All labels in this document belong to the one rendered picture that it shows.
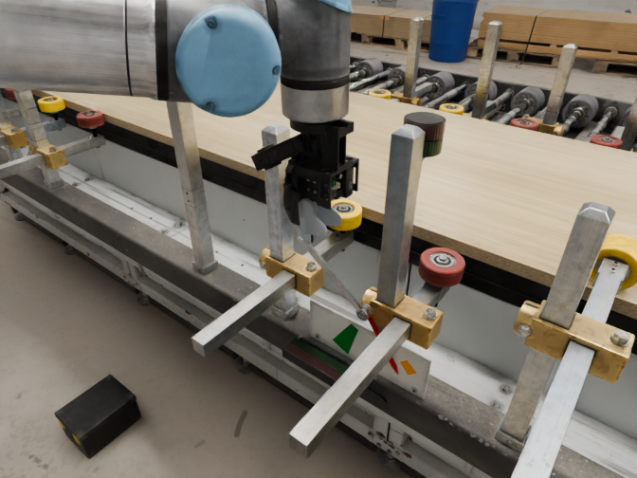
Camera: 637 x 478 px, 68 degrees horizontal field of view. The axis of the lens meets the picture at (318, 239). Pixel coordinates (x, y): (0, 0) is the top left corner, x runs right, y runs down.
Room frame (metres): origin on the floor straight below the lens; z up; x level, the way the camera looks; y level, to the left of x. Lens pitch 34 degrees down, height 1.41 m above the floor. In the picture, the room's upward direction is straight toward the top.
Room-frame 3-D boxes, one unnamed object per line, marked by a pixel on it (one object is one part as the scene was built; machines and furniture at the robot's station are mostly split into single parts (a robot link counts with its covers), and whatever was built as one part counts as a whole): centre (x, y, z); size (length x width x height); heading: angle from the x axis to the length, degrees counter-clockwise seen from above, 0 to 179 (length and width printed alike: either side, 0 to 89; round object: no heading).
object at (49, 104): (1.64, 0.94, 0.85); 0.08 x 0.08 x 0.11
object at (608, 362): (0.46, -0.34, 0.95); 0.14 x 0.06 x 0.05; 53
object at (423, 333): (0.61, -0.14, 0.85); 0.14 x 0.06 x 0.05; 53
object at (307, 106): (0.62, 0.00, 1.22); 0.10 x 0.09 x 0.05; 142
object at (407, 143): (0.62, -0.12, 0.94); 0.04 x 0.04 x 0.48; 53
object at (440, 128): (0.66, -0.15, 1.17); 0.06 x 0.06 x 0.02
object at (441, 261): (0.69, -0.23, 0.85); 0.08 x 0.08 x 0.11
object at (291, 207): (0.62, 0.03, 1.08); 0.05 x 0.02 x 0.09; 142
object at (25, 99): (1.38, 0.87, 0.89); 0.04 x 0.04 x 0.48; 53
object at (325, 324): (0.62, -0.09, 0.75); 0.26 x 0.01 x 0.10; 53
